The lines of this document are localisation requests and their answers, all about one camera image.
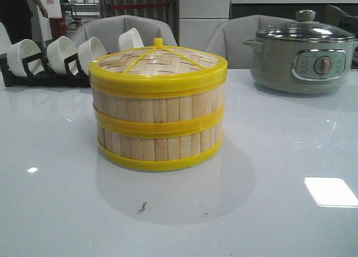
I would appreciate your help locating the person in background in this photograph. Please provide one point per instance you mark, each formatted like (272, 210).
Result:
(16, 18)

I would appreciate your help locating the black bowl rack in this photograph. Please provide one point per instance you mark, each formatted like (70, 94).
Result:
(74, 77)

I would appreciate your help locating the red bin background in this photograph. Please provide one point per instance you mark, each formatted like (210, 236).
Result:
(58, 27)

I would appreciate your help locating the bamboo steamer tray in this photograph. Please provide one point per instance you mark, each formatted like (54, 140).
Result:
(159, 117)
(160, 154)

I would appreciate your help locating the green electric cooking pot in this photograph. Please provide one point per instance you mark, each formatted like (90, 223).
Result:
(300, 67)

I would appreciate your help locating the glass pot lid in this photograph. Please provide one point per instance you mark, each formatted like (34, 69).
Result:
(305, 28)

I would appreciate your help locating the bamboo steamer lid yellow rim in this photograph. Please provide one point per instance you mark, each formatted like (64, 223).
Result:
(158, 71)

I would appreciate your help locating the white bowl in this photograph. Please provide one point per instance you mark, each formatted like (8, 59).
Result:
(17, 52)
(57, 51)
(130, 39)
(89, 51)

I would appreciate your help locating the white bowl far left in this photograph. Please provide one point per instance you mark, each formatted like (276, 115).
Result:
(17, 52)

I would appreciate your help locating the grey chair right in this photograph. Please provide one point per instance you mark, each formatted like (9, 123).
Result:
(227, 38)

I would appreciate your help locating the white cabinet background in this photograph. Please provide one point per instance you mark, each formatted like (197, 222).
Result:
(198, 19)

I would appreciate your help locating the white bowl right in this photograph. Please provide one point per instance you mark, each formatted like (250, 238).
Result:
(130, 39)

